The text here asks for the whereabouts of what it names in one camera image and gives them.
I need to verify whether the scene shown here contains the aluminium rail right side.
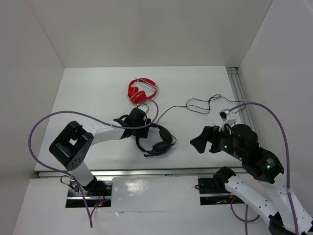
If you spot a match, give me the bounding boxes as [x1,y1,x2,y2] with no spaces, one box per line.
[226,67,255,131]

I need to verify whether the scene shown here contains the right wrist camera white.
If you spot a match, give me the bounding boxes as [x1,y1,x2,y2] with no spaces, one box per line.
[219,109,237,132]

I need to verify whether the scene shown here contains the thin black headset cable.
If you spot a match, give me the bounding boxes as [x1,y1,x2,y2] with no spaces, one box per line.
[156,94,246,125]

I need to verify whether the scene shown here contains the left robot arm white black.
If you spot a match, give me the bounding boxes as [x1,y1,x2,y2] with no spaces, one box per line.
[49,105,149,195]

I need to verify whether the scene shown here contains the purple cable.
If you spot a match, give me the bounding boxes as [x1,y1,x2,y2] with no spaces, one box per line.
[227,102,300,235]
[28,99,159,228]

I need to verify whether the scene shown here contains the aluminium rail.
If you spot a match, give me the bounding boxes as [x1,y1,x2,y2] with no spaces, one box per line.
[36,167,245,179]
[226,67,255,131]

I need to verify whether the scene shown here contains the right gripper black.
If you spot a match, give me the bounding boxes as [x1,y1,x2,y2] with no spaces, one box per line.
[189,122,244,159]

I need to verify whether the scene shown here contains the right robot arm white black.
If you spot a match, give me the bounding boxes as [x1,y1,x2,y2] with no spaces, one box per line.
[190,124,313,235]

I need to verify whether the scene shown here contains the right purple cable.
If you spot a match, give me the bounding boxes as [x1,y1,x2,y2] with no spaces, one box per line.
[227,102,300,235]

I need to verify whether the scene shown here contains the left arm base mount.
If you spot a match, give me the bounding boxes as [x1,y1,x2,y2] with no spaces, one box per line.
[60,175,113,208]

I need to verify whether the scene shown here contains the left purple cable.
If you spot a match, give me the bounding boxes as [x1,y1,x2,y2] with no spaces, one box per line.
[28,99,159,228]

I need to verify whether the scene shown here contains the red headphones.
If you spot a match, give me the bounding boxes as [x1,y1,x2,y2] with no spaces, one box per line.
[127,77,158,104]

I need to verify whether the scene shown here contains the aluminium rail front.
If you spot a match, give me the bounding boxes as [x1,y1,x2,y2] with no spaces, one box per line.
[36,167,245,179]

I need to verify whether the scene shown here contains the black headset with microphone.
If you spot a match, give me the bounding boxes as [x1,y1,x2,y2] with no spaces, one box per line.
[135,123,177,158]

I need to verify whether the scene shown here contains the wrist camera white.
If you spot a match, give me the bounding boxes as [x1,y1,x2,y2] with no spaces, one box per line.
[219,109,237,132]
[137,104,149,114]

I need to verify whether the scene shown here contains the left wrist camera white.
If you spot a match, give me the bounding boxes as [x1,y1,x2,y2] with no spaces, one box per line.
[137,104,149,114]

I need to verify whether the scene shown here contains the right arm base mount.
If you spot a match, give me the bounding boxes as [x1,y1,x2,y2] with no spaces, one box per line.
[194,178,243,206]

